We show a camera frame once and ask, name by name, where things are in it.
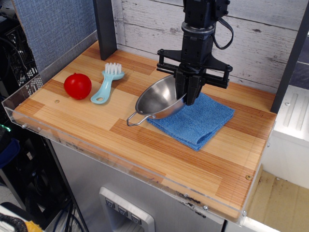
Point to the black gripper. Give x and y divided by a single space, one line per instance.
195 59

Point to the stainless steel pot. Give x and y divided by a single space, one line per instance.
158 101

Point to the blue cloth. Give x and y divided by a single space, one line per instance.
196 124

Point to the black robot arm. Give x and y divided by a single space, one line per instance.
202 15

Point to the light blue dish brush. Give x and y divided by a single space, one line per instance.
112 72

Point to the red toy tomato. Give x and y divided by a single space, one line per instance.
78 86

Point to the white ribbed appliance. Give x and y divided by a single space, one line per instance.
286 154

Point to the silver cabinet with dispenser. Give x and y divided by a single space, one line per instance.
85 176

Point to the black plastic crate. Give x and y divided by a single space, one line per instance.
17 64

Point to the clear acrylic table guard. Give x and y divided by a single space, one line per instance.
215 180

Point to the yellow object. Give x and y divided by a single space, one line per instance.
32 227

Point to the dark grey left post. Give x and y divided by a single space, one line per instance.
105 27

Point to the dark grey post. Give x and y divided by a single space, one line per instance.
291 64
105 27

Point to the dark grey right post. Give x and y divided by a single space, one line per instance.
291 64

